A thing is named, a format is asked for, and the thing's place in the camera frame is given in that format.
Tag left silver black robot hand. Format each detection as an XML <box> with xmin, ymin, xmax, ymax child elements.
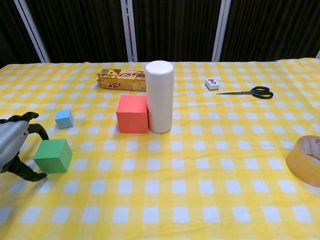
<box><xmin>0</xmin><ymin>111</ymin><xmax>50</xmax><ymax>183</ymax></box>

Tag clear packing tape roll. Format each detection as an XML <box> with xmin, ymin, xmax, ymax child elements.
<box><xmin>285</xmin><ymin>135</ymin><xmax>320</xmax><ymax>188</ymax></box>

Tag white cylindrical bottle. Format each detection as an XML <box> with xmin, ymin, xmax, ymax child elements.
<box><xmin>145</xmin><ymin>60</ymin><xmax>175</xmax><ymax>134</ymax></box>

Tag gold snack packet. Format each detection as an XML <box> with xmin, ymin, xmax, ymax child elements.
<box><xmin>94</xmin><ymin>69</ymin><xmax>147</xmax><ymax>92</ymax></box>

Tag white mahjong tile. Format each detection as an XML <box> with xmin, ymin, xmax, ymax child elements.
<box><xmin>204</xmin><ymin>77</ymin><xmax>221</xmax><ymax>91</ymax></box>

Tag yellow white checkered tablecloth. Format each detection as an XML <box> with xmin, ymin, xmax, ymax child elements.
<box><xmin>0</xmin><ymin>58</ymin><xmax>320</xmax><ymax>240</ymax></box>

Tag black handled scissors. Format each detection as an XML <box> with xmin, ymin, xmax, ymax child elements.
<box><xmin>216</xmin><ymin>86</ymin><xmax>274</xmax><ymax>100</ymax></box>

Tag small blue cube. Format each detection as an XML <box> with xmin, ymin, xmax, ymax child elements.
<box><xmin>54</xmin><ymin>109</ymin><xmax>75</xmax><ymax>130</ymax></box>

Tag black curtain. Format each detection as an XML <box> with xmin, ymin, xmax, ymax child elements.
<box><xmin>0</xmin><ymin>0</ymin><xmax>320</xmax><ymax>69</ymax></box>

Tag large red cube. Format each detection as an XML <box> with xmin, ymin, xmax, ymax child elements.
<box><xmin>115</xmin><ymin>94</ymin><xmax>150</xmax><ymax>134</ymax></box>

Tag green cube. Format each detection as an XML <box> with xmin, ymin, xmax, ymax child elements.
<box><xmin>33</xmin><ymin>138</ymin><xmax>74</xmax><ymax>174</ymax></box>

